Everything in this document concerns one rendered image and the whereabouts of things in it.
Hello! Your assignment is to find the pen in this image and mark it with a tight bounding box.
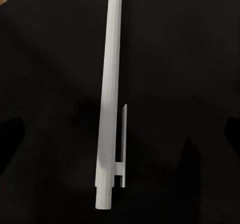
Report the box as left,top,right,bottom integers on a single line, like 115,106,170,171
95,0,127,210

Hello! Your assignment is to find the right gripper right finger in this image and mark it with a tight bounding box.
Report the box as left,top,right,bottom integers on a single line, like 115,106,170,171
224,117,240,157

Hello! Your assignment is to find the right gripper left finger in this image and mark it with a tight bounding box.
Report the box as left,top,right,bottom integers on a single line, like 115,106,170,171
0,117,26,177

